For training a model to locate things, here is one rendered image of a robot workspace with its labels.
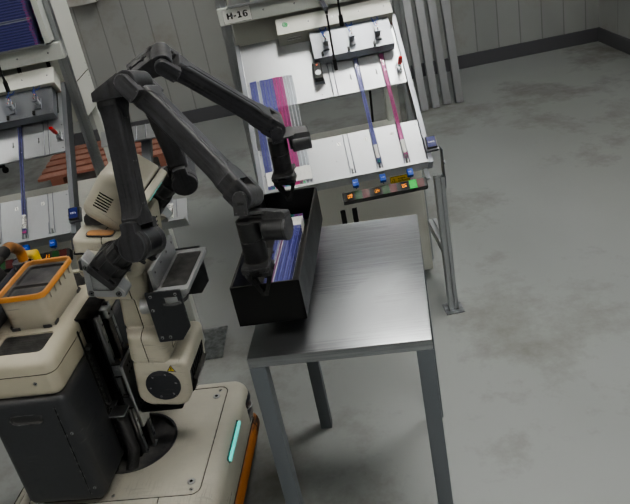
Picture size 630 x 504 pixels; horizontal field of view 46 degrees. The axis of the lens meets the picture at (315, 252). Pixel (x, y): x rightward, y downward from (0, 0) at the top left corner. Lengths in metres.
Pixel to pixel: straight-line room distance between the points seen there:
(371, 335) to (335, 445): 0.99
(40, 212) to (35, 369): 1.21
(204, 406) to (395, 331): 0.99
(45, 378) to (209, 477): 0.58
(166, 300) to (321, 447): 0.97
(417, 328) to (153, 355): 0.79
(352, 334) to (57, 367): 0.81
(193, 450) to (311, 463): 0.46
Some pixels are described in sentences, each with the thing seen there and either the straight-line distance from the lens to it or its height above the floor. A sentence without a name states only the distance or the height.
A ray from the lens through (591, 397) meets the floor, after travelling 2.87.
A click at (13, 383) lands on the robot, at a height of 0.75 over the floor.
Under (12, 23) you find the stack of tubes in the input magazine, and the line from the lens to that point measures 3.40.
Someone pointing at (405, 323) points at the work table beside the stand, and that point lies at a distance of 1.85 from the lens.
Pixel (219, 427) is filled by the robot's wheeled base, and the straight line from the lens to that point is 2.51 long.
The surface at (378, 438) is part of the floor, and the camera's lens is 2.74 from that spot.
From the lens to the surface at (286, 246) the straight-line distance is 2.10.
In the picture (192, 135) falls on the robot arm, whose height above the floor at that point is 1.33.
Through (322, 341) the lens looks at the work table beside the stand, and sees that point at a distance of 1.83.
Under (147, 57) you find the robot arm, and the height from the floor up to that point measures 1.46.
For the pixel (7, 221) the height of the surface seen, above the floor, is 0.79.
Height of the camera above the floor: 1.81
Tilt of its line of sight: 27 degrees down
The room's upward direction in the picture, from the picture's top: 12 degrees counter-clockwise
